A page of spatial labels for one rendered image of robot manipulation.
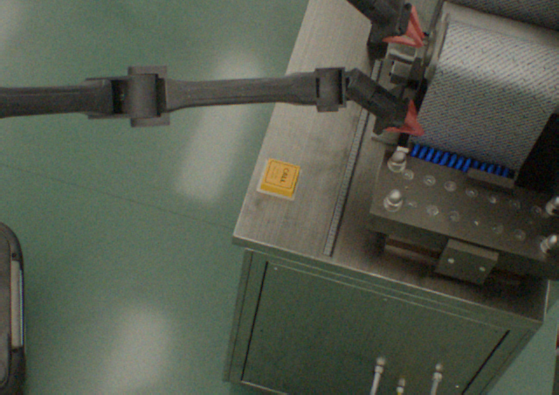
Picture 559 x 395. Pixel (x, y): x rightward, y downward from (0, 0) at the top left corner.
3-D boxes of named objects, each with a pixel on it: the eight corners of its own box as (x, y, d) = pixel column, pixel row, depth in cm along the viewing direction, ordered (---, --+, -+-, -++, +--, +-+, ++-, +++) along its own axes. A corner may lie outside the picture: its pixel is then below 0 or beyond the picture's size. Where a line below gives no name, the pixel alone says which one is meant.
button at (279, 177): (267, 162, 223) (269, 156, 221) (299, 171, 223) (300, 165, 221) (259, 189, 220) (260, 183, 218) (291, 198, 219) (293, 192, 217)
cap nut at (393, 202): (385, 194, 207) (389, 182, 203) (403, 198, 207) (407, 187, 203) (381, 209, 205) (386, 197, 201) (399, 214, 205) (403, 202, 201)
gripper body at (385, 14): (376, 47, 194) (348, 25, 190) (385, 4, 198) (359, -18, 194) (402, 36, 189) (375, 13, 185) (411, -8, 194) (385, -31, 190)
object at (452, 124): (407, 142, 216) (427, 88, 200) (517, 172, 215) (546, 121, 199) (406, 144, 216) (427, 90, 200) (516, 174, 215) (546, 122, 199)
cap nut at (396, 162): (389, 155, 212) (394, 142, 208) (406, 160, 212) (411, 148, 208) (386, 169, 210) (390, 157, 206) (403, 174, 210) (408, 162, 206)
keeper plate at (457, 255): (436, 264, 214) (449, 238, 204) (483, 277, 213) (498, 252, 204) (433, 273, 212) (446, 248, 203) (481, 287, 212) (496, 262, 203)
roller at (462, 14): (434, 28, 220) (448, -11, 210) (551, 59, 219) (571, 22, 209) (424, 70, 214) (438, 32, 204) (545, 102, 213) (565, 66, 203)
